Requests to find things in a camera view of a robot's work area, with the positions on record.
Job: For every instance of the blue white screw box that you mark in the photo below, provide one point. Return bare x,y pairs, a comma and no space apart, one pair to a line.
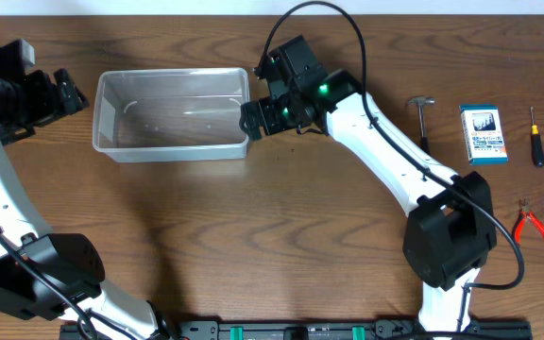
484,140

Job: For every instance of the clear plastic storage container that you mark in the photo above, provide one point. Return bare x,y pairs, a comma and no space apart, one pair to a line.
170,115

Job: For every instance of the small black-handled hammer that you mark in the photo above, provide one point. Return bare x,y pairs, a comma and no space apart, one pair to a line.
421,102

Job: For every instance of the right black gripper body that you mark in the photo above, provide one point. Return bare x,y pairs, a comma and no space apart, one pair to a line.
261,118

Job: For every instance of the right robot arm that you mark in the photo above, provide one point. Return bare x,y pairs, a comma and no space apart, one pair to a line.
450,228

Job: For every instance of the black yellow screwdriver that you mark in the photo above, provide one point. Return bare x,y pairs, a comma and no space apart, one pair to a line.
536,143

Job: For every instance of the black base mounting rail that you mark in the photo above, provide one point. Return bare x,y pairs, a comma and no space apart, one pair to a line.
378,329

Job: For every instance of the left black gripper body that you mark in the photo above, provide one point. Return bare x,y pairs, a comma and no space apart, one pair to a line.
59,93

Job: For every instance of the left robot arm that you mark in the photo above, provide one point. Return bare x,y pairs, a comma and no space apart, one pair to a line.
43,273

